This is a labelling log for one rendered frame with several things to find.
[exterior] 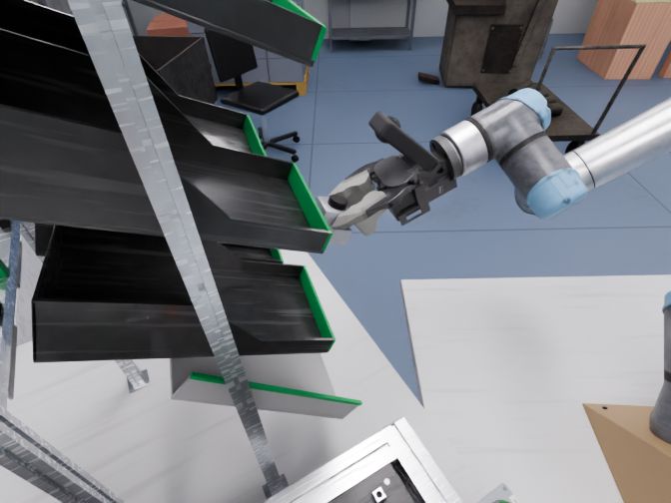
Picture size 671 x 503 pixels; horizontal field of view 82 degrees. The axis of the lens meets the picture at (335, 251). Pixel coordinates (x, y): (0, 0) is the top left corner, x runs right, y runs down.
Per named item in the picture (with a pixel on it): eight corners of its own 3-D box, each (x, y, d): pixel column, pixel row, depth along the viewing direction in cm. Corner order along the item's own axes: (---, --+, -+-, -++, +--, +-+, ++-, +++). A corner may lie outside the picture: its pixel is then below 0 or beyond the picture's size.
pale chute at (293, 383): (318, 350, 69) (334, 335, 68) (342, 419, 60) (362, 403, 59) (167, 310, 51) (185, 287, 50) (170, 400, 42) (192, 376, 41)
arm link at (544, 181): (584, 201, 62) (543, 146, 64) (598, 187, 51) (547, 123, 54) (537, 228, 64) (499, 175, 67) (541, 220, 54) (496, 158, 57)
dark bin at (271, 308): (300, 277, 55) (318, 237, 51) (329, 353, 46) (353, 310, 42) (59, 260, 41) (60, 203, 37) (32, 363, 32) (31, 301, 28)
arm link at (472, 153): (485, 133, 55) (454, 111, 61) (457, 149, 55) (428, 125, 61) (489, 173, 60) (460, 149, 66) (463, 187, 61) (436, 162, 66)
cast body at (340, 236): (337, 229, 66) (351, 194, 62) (346, 246, 62) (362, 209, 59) (291, 226, 62) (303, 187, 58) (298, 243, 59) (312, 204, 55)
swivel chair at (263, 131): (307, 137, 346) (298, 15, 282) (297, 172, 302) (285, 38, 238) (240, 136, 349) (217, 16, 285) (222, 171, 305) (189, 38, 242)
